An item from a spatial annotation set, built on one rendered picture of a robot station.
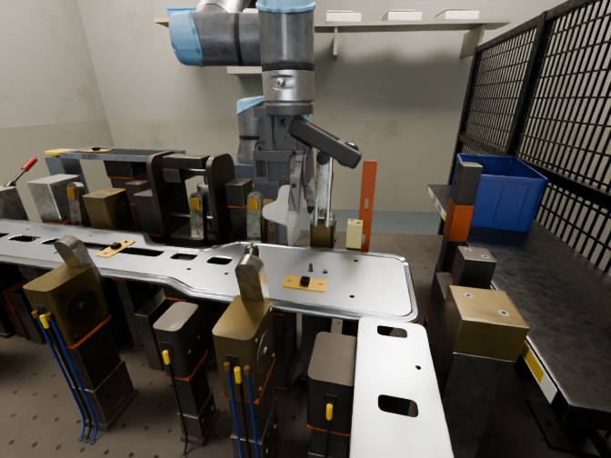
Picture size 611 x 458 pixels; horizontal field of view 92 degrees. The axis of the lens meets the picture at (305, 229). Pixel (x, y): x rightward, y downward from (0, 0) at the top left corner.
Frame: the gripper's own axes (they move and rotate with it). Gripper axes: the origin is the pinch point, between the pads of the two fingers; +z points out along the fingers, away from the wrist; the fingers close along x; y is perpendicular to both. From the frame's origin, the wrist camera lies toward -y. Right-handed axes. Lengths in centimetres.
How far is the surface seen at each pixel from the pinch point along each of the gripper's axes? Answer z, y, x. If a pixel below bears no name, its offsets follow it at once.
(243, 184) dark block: -0.8, 21.7, -24.0
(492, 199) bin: 1.9, -39.5, -29.3
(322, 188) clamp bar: -1.7, 0.2, -20.0
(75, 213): 8, 71, -17
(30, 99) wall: -26, 303, -194
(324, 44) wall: -75, 46, -318
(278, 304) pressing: 11.8, 3.5, 6.6
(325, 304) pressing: 11.6, -4.5, 5.3
